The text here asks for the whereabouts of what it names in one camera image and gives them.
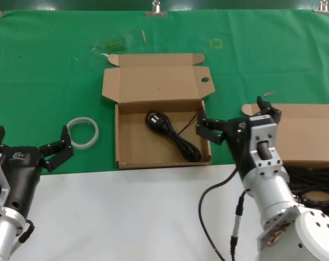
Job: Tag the open cardboard box with hole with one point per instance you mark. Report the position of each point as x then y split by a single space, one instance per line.
137 146

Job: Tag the clear plastic wrapper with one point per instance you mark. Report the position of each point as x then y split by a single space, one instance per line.
112 44

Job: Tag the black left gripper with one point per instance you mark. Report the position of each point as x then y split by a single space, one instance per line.
23 174

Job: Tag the thin black twist tie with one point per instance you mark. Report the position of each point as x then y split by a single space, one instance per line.
188 124

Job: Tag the short wooden piece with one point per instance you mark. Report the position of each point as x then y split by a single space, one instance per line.
269 93

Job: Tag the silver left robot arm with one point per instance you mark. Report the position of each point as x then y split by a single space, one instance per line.
2 233

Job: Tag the transparent tape roll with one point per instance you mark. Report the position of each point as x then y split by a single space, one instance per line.
82 119

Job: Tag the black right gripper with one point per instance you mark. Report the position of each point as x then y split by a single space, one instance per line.
240 144

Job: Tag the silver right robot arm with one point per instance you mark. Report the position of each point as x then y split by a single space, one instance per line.
278 198

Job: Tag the green table cloth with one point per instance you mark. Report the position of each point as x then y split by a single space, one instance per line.
44 81

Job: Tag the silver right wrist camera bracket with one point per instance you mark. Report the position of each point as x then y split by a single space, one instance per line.
264 130

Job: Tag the thin wooden stick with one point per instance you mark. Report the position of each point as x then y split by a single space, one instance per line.
143 36

